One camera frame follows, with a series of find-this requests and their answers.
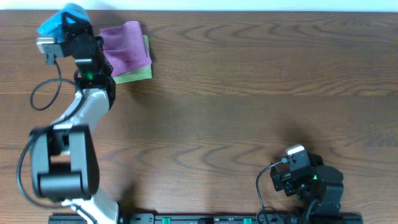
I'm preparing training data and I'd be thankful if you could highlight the blue microfiber cloth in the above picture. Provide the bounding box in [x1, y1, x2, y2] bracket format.
[37, 3, 90, 42]

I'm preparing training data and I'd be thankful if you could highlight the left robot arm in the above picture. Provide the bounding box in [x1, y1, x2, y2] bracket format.
[24, 12, 123, 223]

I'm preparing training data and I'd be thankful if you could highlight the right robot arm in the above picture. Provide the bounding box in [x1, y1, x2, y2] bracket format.
[271, 165, 345, 224]

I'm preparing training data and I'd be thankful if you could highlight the folded purple cloth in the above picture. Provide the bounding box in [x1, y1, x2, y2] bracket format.
[99, 21, 152, 77]

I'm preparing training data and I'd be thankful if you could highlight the folded green cloth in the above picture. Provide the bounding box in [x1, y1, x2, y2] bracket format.
[112, 34, 153, 85]

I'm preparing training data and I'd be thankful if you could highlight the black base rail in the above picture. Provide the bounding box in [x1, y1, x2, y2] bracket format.
[48, 212, 364, 224]

